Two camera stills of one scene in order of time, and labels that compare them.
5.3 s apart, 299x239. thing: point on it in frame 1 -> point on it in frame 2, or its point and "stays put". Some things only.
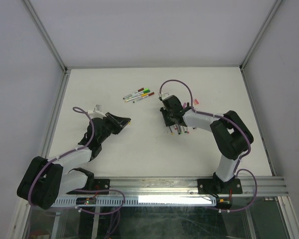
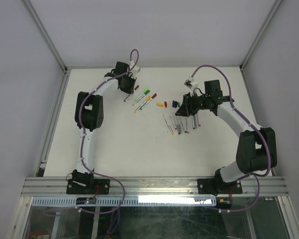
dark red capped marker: (149, 94) -> (144, 103)
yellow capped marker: (172, 133) stays put
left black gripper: (119, 123) -> (130, 89)
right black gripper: (168, 123) -> (186, 108)
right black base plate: (212, 185) stays put
